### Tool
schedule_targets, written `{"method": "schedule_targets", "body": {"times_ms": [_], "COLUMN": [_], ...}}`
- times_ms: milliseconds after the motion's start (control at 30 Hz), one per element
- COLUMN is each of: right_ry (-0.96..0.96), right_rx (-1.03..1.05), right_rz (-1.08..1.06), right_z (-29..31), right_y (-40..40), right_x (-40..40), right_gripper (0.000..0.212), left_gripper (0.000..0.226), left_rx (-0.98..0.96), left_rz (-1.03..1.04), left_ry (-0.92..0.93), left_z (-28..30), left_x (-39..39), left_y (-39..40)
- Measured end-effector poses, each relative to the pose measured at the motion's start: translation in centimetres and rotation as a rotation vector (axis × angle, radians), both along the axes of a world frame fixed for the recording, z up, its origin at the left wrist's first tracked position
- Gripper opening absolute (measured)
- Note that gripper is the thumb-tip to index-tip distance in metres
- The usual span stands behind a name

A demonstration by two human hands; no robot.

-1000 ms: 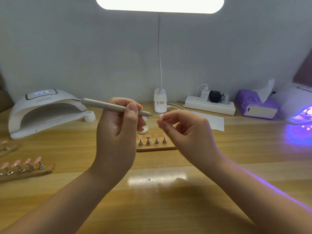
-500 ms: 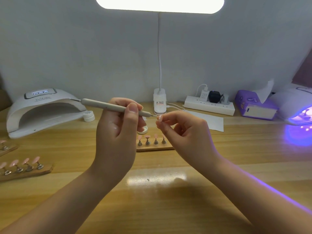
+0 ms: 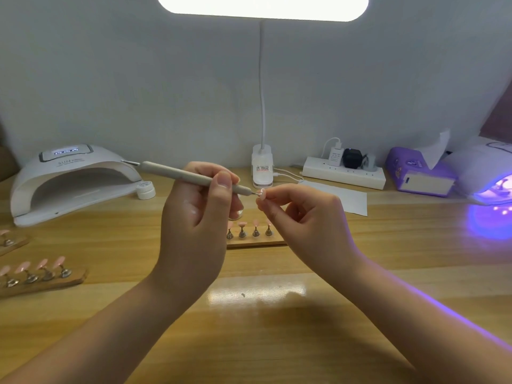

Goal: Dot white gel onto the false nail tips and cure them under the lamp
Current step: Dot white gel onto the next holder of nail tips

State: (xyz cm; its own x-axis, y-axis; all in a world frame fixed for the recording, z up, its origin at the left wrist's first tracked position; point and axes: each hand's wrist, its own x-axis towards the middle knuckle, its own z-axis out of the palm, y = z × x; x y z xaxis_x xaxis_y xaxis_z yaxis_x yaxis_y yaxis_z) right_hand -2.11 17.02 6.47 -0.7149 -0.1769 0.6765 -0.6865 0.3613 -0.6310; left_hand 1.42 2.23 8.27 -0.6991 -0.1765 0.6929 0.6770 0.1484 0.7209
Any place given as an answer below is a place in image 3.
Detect small closed white jar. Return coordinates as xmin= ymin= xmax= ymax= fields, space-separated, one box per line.
xmin=135 ymin=181 xmax=156 ymax=201

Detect wooden nail holder strip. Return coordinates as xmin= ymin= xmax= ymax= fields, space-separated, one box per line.
xmin=226 ymin=220 xmax=288 ymax=250

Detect white desk lamp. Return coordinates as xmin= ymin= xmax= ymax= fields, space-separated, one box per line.
xmin=155 ymin=0 xmax=371 ymax=188

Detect wooden stands with pink nails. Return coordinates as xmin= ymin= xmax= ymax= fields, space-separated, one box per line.
xmin=0 ymin=228 xmax=88 ymax=298

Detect brown wooden board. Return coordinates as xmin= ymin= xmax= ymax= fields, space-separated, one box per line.
xmin=480 ymin=79 xmax=512 ymax=146

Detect white power strip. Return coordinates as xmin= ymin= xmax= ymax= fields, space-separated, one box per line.
xmin=302 ymin=156 xmax=387 ymax=191

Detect person's left forearm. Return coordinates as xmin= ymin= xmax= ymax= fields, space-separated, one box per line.
xmin=0 ymin=268 xmax=197 ymax=384

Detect white paper sheet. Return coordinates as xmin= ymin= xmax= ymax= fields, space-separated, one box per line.
xmin=300 ymin=181 xmax=370 ymax=218

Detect black plug adapter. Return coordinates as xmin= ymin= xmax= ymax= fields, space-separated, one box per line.
xmin=341 ymin=148 xmax=364 ymax=170

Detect grey dotting pen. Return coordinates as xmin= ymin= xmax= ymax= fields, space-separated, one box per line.
xmin=120 ymin=159 xmax=256 ymax=197

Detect purple tissue box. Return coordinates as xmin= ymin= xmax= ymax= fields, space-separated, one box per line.
xmin=386 ymin=147 xmax=458 ymax=197

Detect person's left hand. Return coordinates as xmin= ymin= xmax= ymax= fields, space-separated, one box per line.
xmin=149 ymin=161 xmax=246 ymax=299

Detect white nail lamp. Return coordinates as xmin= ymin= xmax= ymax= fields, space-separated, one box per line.
xmin=446 ymin=138 xmax=512 ymax=206
xmin=10 ymin=145 xmax=144 ymax=228

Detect person's right forearm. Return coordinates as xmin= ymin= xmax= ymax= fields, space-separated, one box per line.
xmin=338 ymin=260 xmax=512 ymax=384

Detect brown cardboard box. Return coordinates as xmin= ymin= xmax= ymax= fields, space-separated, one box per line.
xmin=0 ymin=140 xmax=20 ymax=181

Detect white tissue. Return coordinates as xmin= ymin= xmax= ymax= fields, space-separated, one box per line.
xmin=420 ymin=129 xmax=452 ymax=170

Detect person's right hand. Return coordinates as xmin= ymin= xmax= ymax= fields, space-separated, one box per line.
xmin=255 ymin=183 xmax=367 ymax=286

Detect white charger plug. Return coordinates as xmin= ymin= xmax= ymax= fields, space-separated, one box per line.
xmin=325 ymin=145 xmax=344 ymax=166

